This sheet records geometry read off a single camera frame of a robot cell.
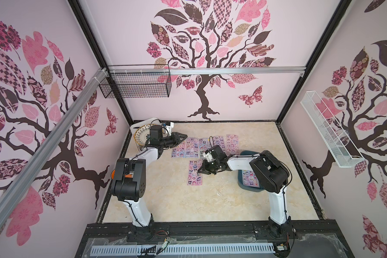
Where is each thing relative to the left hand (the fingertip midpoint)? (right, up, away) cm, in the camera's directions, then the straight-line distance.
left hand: (185, 138), depth 91 cm
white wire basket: (+69, -6, -25) cm, 73 cm away
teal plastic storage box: (+30, -23, -7) cm, 38 cm away
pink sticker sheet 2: (+3, -6, +15) cm, 17 cm away
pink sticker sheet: (-5, -9, +13) cm, 16 cm away
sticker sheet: (+5, -24, +1) cm, 24 cm away
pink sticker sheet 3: (+31, -4, +16) cm, 35 cm away
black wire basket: (-34, +35, +4) cm, 49 cm away
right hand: (+7, -21, +3) cm, 22 cm away
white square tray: (-29, +13, +31) cm, 45 cm away
